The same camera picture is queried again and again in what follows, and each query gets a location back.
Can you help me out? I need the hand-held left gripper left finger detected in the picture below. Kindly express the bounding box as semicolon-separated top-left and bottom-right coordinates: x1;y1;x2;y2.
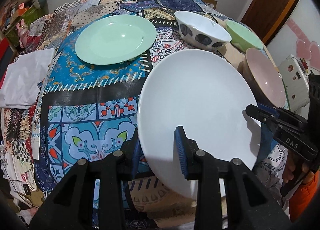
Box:
29;130;153;230

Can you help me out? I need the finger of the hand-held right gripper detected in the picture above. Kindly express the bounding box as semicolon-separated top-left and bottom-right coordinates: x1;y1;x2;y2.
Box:
258;103;308;126
245;104;282;133

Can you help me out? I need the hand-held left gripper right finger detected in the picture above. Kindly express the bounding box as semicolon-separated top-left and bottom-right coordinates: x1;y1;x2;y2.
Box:
174;125;293;230

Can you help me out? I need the white plate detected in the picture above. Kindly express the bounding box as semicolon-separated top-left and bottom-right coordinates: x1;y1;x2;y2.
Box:
137;48;262;200

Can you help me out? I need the green bowl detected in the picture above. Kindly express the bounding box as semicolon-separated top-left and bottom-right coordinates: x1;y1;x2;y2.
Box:
226;20;264;52

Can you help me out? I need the person's right forearm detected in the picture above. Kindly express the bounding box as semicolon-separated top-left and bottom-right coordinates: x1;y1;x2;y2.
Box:
287;167;320;223

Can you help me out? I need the person's right hand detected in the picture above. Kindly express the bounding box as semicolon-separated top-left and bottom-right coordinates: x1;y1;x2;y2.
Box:
282;155;304;190

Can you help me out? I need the pink bowl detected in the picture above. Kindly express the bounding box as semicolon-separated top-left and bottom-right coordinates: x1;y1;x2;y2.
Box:
244;48;287;108

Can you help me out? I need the white suitcase with stickers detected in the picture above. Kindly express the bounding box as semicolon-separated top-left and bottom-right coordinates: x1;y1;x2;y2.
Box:
278;54;312;110

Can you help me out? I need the white cabinet with pink hearts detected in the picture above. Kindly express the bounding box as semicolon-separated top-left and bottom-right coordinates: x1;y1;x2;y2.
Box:
265;0;320;75

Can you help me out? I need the patchwork printed tablecloth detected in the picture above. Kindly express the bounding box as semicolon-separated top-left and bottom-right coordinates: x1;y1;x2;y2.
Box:
0;0;292;230

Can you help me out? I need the white bowl with dark spots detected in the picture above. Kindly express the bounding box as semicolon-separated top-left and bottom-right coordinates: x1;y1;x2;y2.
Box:
174;10;232;51

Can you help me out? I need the green plate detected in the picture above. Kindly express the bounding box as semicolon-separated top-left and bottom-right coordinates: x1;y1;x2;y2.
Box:
74;14;157;66

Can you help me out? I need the white folded cloth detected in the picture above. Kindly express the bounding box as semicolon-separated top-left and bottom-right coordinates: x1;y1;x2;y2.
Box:
0;48;57;109

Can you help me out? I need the green box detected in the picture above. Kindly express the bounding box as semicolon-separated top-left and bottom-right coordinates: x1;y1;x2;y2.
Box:
5;5;43;45

